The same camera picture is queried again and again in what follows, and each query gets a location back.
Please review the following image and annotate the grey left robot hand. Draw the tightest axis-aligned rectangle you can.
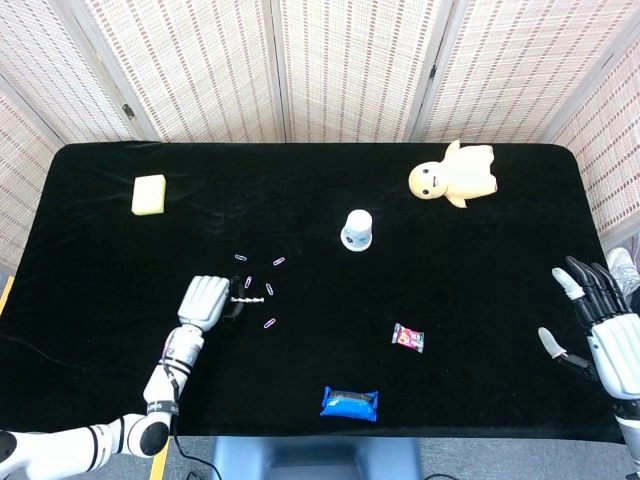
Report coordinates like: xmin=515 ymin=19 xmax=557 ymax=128
xmin=177 ymin=274 xmax=249 ymax=331

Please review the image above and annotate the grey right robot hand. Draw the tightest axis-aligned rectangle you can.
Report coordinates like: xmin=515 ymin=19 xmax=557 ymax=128
xmin=537 ymin=255 xmax=640 ymax=401

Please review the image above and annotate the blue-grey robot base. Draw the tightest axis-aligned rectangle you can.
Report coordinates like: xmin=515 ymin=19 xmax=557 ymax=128
xmin=209 ymin=437 xmax=421 ymax=480

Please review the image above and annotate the white sneaker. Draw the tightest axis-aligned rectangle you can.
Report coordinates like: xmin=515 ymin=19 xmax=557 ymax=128
xmin=607 ymin=248 xmax=640 ymax=296

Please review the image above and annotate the yellow green sponge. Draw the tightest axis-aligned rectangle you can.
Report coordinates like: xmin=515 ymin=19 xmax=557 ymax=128
xmin=131 ymin=174 xmax=167 ymax=217

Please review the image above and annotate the black velvet tablecloth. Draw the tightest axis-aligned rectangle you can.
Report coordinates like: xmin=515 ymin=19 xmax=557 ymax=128
xmin=0 ymin=142 xmax=626 ymax=444

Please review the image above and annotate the white flower-print paper cup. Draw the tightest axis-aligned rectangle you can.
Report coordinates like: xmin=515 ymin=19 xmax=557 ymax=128
xmin=340 ymin=209 xmax=374 ymax=252

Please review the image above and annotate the blue wet wipes pack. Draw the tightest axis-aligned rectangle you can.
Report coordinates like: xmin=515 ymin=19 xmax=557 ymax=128
xmin=319 ymin=385 xmax=380 ymax=425

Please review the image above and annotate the pink candy packet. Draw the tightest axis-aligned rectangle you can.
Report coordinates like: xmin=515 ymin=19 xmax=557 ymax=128
xmin=391 ymin=322 xmax=426 ymax=354

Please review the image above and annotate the yellow plush doll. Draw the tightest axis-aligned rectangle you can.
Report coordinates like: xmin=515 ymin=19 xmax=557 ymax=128
xmin=408 ymin=139 xmax=499 ymax=210

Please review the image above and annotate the woven folding screen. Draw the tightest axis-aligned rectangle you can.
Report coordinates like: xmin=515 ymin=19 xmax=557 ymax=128
xmin=0 ymin=0 xmax=640 ymax=271

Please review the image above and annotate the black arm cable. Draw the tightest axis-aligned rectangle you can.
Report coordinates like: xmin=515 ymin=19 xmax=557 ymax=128
xmin=159 ymin=339 xmax=221 ymax=480

